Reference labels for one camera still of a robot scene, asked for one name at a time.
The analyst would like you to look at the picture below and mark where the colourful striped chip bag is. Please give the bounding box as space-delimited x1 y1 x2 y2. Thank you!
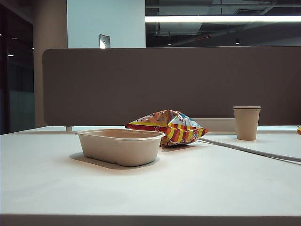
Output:
125 109 209 148

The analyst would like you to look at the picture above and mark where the beige pulp food box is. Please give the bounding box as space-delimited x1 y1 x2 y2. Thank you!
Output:
75 128 166 167

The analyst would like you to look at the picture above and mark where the brown desk divider panel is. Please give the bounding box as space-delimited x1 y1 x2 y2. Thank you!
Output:
42 46 301 129

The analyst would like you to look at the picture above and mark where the beige paper cup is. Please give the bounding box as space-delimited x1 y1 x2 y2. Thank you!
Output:
233 105 261 141

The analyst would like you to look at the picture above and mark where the white ceiling light strip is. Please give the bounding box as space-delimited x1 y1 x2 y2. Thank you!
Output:
145 15 301 23

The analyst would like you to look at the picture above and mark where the metal wall plate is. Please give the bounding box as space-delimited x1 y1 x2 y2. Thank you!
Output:
98 33 111 49

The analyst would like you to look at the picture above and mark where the grey power cable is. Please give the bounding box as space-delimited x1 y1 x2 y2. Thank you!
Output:
198 137 301 163

